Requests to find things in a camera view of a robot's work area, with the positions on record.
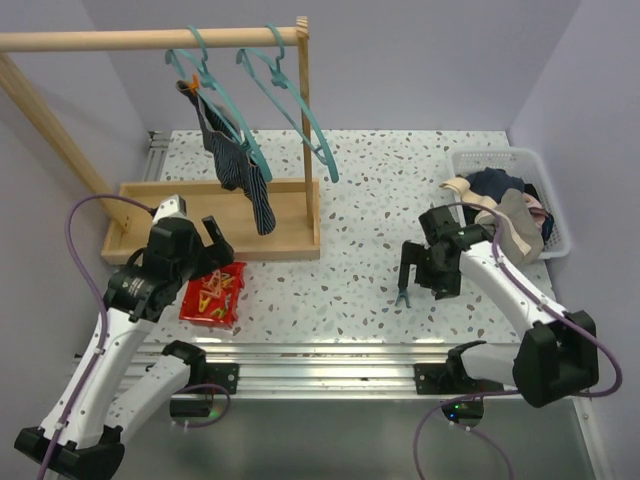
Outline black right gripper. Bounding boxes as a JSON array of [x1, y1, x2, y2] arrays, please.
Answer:
[[399, 241, 461, 301]]

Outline teal clothespin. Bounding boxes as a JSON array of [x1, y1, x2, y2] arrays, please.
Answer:
[[395, 289, 411, 308]]

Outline navy striped underwear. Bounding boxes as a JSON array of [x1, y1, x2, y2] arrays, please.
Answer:
[[175, 80, 276, 235]]

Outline beige grey underwear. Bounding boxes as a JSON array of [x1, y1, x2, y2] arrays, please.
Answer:
[[493, 188, 546, 266]]

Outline orange clothespin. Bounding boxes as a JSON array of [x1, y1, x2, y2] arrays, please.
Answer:
[[186, 74, 200, 95]]

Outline teal hanger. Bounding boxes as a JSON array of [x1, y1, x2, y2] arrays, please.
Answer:
[[165, 24, 274, 182], [235, 22, 340, 184]]

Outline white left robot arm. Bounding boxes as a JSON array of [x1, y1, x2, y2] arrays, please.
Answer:
[[14, 215, 234, 479]]

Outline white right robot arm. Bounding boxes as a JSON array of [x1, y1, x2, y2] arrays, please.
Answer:
[[397, 206, 599, 408]]

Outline clothespins in red bin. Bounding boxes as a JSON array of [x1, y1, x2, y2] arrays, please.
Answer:
[[198, 270, 236, 320]]

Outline red clothespin bin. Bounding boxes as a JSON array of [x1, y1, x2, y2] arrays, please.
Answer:
[[179, 262, 247, 329]]

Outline wooden clothes rack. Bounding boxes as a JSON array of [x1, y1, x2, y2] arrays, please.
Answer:
[[1, 16, 321, 261]]

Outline pile of clothes in basket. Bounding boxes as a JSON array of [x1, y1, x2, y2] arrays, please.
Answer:
[[440, 167, 555, 246]]

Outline white laundry basket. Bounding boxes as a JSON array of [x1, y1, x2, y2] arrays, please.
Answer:
[[448, 146, 572, 260]]

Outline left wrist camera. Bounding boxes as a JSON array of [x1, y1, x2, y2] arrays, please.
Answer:
[[152, 195, 187, 225]]

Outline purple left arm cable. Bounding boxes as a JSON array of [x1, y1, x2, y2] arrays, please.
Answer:
[[34, 193, 156, 480]]

